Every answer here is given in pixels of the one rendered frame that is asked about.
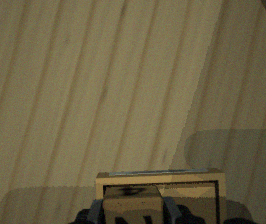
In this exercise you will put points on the tan wooden cube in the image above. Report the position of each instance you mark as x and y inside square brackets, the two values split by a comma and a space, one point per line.
[137, 204]

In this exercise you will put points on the tan shallow rectangular tray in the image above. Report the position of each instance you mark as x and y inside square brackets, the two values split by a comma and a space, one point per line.
[202, 190]

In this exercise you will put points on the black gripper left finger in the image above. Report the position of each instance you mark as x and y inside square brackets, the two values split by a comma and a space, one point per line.
[94, 215]

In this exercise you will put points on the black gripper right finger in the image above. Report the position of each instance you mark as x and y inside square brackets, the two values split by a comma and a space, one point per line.
[180, 214]

